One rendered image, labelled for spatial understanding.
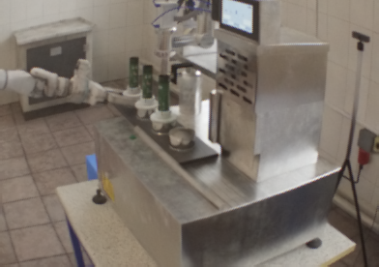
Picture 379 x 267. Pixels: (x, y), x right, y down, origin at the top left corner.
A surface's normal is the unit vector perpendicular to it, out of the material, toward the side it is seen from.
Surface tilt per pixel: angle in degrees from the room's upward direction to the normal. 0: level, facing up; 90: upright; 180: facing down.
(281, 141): 90
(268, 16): 90
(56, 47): 90
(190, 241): 90
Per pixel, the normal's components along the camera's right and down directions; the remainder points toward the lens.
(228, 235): 0.50, 0.37
